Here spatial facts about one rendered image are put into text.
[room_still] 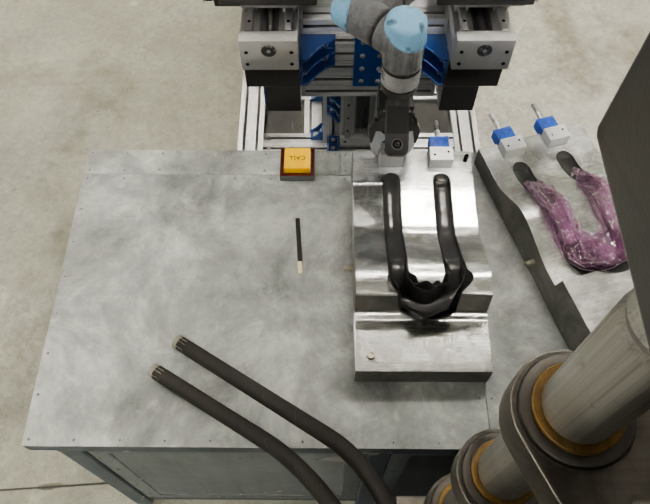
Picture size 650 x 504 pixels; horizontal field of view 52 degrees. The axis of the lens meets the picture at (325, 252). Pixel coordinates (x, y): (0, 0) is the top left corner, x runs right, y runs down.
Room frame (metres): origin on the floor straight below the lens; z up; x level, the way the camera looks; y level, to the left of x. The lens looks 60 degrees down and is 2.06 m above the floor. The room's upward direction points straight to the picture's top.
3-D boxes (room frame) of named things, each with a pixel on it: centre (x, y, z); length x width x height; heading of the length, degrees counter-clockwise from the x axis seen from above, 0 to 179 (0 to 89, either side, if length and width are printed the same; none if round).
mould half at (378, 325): (0.67, -0.19, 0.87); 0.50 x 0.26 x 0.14; 0
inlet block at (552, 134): (1.03, -0.51, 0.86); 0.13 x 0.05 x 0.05; 17
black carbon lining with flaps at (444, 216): (0.69, -0.20, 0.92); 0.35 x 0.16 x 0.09; 0
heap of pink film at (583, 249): (0.76, -0.54, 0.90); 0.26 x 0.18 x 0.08; 17
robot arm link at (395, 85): (0.92, -0.14, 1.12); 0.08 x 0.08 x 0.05
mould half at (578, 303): (0.75, -0.55, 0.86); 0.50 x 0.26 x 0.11; 17
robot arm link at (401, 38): (0.93, -0.14, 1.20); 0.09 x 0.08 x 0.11; 48
